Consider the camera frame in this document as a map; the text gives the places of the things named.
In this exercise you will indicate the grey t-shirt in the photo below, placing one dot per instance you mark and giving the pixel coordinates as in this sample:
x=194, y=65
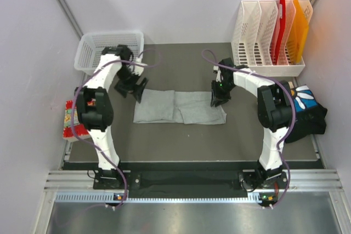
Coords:
x=178, y=107

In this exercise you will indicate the red plastic folder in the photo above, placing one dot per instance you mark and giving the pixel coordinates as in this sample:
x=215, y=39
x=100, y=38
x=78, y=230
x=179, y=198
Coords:
x=282, y=21

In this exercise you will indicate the beige folded t-shirt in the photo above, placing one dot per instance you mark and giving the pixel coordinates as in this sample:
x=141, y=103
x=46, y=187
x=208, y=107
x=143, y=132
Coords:
x=291, y=85

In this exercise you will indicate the orange plastic folder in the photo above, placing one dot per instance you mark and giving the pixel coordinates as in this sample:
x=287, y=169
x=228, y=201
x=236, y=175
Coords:
x=298, y=34

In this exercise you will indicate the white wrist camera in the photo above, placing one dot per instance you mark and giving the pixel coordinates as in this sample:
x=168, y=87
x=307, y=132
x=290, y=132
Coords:
x=218, y=73
x=138, y=67

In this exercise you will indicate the white slotted cable duct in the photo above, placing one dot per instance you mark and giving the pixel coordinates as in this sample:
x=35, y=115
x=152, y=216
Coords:
x=114, y=198

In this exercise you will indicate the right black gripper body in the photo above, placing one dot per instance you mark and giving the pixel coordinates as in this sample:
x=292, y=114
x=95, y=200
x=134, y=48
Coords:
x=221, y=90

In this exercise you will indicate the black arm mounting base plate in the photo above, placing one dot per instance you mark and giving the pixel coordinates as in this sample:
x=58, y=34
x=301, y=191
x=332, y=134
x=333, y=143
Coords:
x=189, y=183

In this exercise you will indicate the white file organizer rack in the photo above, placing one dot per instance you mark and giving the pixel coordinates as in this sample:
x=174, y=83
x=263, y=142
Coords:
x=255, y=34

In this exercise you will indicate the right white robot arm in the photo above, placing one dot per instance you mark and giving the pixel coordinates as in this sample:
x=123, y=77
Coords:
x=274, y=110

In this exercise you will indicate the black daisy print t-shirt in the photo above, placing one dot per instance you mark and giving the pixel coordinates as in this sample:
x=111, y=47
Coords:
x=310, y=115

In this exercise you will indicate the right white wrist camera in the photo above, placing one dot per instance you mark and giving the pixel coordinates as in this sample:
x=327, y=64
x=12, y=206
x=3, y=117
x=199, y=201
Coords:
x=218, y=73

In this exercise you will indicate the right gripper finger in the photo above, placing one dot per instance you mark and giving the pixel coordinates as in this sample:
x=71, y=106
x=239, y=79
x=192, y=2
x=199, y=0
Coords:
x=221, y=101
x=214, y=101

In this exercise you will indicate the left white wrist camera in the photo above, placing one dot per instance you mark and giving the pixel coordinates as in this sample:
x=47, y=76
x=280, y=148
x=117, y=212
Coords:
x=138, y=67

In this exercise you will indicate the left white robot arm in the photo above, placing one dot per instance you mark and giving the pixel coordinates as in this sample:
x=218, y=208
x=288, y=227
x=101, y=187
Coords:
x=95, y=111

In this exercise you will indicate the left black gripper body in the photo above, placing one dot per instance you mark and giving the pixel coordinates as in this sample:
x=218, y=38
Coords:
x=126, y=75

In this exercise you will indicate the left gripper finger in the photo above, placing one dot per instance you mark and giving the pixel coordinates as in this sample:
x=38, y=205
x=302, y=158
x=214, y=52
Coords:
x=139, y=89
x=122, y=88

